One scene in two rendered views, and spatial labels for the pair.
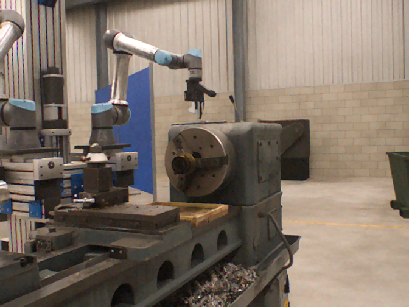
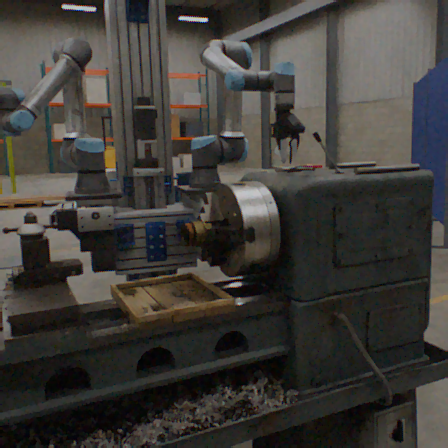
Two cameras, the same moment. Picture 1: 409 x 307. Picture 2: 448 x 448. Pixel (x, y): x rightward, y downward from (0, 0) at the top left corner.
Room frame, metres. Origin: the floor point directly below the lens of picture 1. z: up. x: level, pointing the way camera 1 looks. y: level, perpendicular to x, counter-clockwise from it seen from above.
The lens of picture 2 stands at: (0.71, -1.03, 1.38)
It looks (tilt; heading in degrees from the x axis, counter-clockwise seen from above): 9 degrees down; 38
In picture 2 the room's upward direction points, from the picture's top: 1 degrees counter-clockwise
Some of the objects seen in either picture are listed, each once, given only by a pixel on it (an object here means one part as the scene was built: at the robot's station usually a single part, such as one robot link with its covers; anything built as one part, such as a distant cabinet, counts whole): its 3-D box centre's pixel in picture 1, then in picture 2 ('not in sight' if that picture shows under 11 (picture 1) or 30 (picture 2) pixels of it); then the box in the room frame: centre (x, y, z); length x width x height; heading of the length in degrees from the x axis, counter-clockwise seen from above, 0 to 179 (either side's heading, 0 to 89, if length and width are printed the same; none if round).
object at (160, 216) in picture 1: (112, 214); (37, 296); (1.43, 0.32, 0.95); 0.43 x 0.17 x 0.05; 65
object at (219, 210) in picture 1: (173, 212); (169, 296); (1.77, 0.14, 0.89); 0.36 x 0.30 x 0.04; 65
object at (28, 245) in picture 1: (31, 254); not in sight; (1.34, 0.57, 0.84); 0.04 x 0.04 x 0.10; 65
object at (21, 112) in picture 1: (20, 112); (89, 153); (2.00, 0.86, 1.33); 0.13 x 0.12 x 0.14; 78
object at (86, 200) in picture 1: (103, 198); (45, 273); (1.48, 0.36, 0.99); 0.20 x 0.10 x 0.05; 155
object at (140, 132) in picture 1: (119, 137); (426, 146); (8.70, 1.76, 1.18); 4.12 x 0.80 x 2.35; 27
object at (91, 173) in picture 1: (98, 176); (35, 250); (1.46, 0.37, 1.07); 0.07 x 0.07 x 0.10; 65
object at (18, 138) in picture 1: (23, 137); (92, 180); (1.99, 0.85, 1.21); 0.15 x 0.15 x 0.10
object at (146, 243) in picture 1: (108, 232); (20, 318); (1.38, 0.33, 0.90); 0.47 x 0.30 x 0.06; 65
